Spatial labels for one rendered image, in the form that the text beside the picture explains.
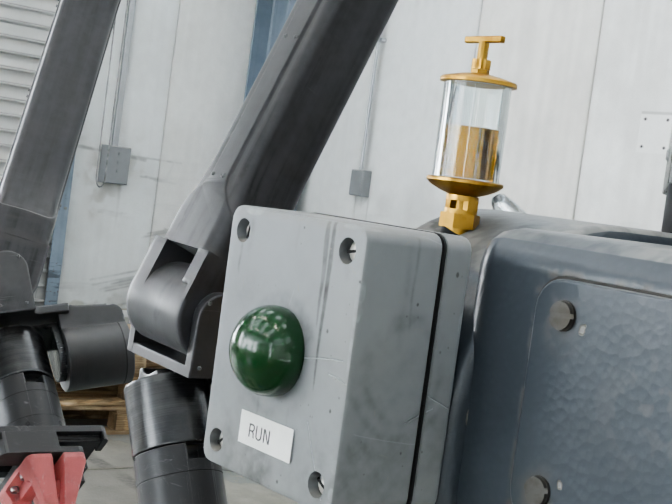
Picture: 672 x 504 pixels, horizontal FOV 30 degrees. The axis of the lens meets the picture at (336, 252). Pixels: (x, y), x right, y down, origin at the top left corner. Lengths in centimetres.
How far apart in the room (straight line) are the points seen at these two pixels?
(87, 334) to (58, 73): 26
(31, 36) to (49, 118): 733
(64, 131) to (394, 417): 82
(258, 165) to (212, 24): 841
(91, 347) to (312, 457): 72
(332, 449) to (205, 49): 882
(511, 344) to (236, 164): 45
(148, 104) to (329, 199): 144
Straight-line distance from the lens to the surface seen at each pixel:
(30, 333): 110
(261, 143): 82
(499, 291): 41
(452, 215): 46
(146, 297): 83
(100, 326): 111
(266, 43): 941
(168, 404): 82
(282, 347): 39
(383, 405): 39
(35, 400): 106
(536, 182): 751
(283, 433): 41
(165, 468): 82
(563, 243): 40
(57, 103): 119
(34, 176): 115
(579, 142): 733
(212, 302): 80
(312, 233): 40
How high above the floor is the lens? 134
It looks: 3 degrees down
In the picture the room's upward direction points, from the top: 8 degrees clockwise
